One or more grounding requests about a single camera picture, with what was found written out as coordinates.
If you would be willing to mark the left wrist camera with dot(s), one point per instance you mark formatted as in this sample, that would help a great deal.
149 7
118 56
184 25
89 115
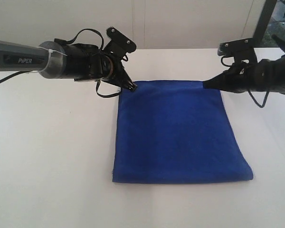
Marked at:
119 44

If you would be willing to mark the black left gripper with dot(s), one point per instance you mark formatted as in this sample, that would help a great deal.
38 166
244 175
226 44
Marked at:
108 68

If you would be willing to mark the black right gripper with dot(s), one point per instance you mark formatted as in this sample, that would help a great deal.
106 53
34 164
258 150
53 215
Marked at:
267 75

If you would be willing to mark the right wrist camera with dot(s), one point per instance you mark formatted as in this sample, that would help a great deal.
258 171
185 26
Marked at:
240 50

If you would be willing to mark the blue towel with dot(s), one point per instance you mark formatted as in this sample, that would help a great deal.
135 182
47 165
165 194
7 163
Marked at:
175 132

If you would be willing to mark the black window frame post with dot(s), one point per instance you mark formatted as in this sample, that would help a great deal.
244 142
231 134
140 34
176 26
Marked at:
264 19

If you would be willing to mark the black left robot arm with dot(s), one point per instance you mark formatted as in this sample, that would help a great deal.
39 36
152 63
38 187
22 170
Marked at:
52 60

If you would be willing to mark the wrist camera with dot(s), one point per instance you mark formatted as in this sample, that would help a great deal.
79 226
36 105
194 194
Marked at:
240 50
119 44

